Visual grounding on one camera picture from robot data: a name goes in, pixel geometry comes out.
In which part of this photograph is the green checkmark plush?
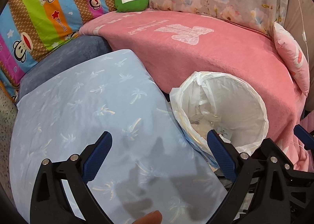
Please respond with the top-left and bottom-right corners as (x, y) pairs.
(114, 0), (149, 12)

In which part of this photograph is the pink quilted jacket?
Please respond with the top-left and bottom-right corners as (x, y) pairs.
(300, 115), (314, 135)

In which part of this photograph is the dark blue cushion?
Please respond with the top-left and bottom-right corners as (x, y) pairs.
(17, 35), (112, 100)

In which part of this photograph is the left hand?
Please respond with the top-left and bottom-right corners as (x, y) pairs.
(132, 210), (162, 224)

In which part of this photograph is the colorful monkey striped quilt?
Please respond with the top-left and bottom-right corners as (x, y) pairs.
(1, 0), (115, 101)

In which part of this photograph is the white lined trash bin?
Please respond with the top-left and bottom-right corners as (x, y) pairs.
(170, 71), (269, 155)

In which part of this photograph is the pink cartoon pillow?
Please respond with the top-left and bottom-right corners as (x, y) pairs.
(273, 22), (310, 96)

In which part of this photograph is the light blue palm pillow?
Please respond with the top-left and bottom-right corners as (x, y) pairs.
(9, 50), (227, 223)

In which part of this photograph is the trash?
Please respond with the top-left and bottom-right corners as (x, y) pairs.
(189, 110), (230, 143)

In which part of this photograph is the beige curtain fabric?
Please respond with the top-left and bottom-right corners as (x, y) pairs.
(284, 0), (313, 111)

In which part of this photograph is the white cable with switch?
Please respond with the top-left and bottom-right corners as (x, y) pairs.
(287, 0), (310, 65)

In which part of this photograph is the pink towel blanket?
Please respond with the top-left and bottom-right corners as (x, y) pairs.
(79, 10), (310, 171)

